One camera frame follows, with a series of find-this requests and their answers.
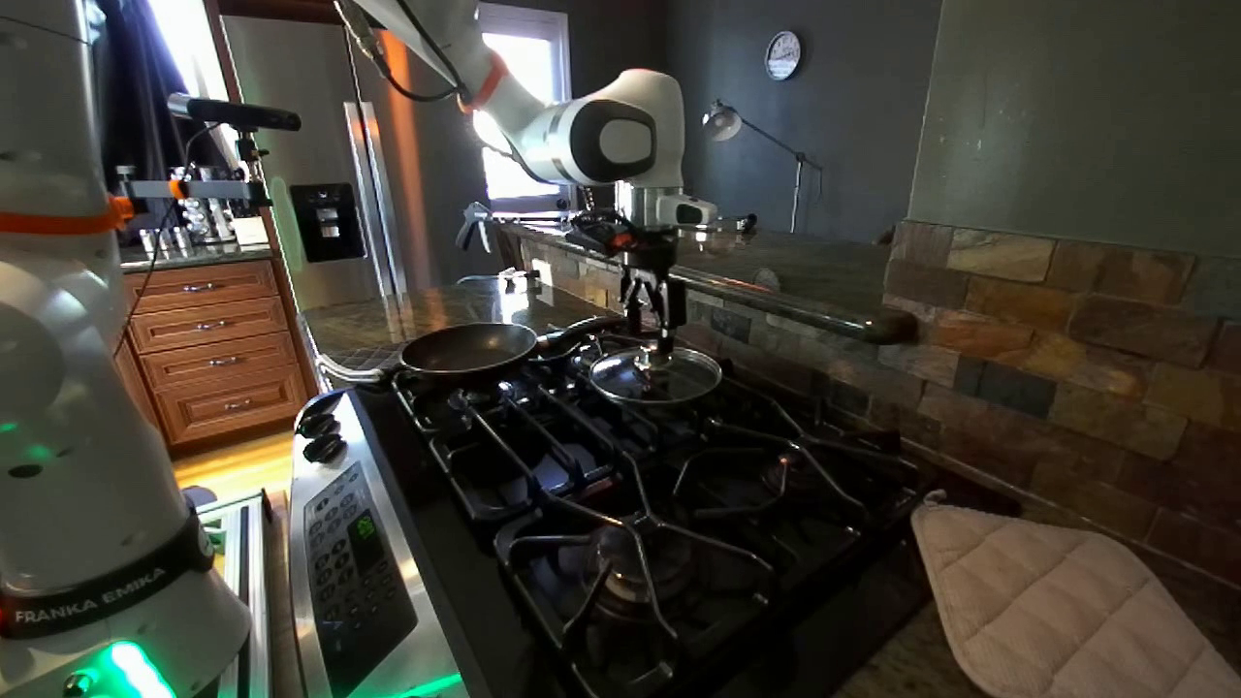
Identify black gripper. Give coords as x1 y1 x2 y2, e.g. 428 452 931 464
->
616 234 696 345

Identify glass lid with metal knob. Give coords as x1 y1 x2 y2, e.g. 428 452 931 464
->
576 342 730 411

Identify black frying pan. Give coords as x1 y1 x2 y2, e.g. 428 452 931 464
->
395 313 626 381

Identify black gas stove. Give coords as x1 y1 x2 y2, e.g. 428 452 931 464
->
285 323 986 698

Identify black stove knob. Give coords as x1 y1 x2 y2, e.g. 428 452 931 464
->
291 384 351 437
304 428 353 464

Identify granite bar counter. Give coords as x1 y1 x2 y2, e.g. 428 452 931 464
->
498 209 924 347

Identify metal desk lamp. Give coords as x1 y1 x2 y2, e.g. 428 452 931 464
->
696 97 827 240

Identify stainless steel refrigerator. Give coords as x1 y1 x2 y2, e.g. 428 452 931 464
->
210 13 522 381

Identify bright window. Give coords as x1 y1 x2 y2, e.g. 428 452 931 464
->
467 2 576 209

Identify wooden drawer cabinet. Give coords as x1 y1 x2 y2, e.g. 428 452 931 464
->
88 247 321 456

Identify white quilted pot holder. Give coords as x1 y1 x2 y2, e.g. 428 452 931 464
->
909 495 1241 698

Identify dark hanging cloth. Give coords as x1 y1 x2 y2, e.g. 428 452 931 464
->
95 0 198 172

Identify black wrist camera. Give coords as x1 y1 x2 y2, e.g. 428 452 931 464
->
563 209 675 256

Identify orange strap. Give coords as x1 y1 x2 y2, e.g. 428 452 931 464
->
461 49 518 117

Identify round wall clock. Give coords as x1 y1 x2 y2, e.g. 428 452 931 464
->
762 27 809 85

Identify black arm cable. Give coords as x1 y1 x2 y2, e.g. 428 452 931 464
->
332 0 651 256

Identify black stereo camera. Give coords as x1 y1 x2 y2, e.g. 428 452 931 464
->
165 90 306 137

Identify black camera mount rod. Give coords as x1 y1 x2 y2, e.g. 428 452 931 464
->
109 126 269 209

